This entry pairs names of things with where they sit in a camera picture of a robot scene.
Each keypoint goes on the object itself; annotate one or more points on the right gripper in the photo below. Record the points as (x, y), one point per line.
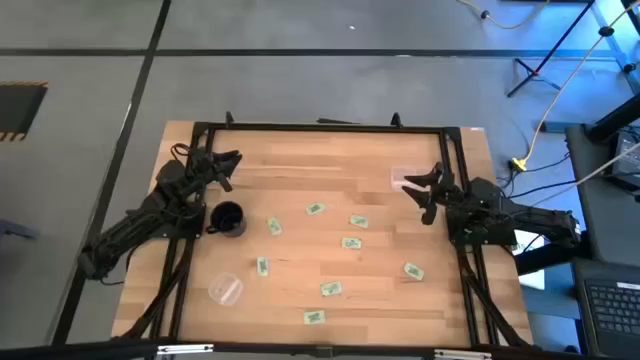
(444, 191)

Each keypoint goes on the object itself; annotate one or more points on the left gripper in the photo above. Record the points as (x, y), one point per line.
(202, 165)

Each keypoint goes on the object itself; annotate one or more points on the green stevia sweetener packet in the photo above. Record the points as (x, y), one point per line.
(351, 243)
(314, 317)
(262, 266)
(331, 288)
(414, 271)
(274, 226)
(315, 208)
(359, 221)

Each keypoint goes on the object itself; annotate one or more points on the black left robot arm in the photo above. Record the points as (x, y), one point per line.
(150, 210)

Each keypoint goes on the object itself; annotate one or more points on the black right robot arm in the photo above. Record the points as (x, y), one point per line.
(500, 210)

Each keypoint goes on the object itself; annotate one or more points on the dark blue round bin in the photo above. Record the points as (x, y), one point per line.
(227, 218)

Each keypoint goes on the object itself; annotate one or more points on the clear plastic lid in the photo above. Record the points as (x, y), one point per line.
(226, 289)

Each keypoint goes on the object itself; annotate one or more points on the grey side table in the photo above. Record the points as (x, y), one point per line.
(600, 215)

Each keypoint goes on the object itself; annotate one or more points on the black tripod stand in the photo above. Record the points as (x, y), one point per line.
(550, 50)

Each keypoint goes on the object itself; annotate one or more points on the black electronic device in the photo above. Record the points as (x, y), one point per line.
(627, 157)

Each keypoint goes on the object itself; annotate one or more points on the dark floor panel orange edge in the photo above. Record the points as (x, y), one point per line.
(20, 110)

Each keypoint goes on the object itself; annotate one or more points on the keyboard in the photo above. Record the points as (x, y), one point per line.
(612, 310)

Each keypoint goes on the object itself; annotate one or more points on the white metal stand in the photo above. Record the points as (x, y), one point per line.
(615, 45)

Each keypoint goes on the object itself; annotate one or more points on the left gripper underside bracket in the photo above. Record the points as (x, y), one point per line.
(225, 181)

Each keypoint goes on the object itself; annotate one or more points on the gripper underside bracket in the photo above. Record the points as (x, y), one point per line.
(225, 181)
(429, 214)

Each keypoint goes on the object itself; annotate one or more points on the right gripper underside bracket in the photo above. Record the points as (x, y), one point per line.
(429, 214)

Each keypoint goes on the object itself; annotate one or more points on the black aluminium table frame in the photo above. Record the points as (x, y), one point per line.
(325, 128)

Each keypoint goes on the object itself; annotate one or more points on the silver metal bracket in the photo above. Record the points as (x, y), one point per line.
(185, 348)
(462, 354)

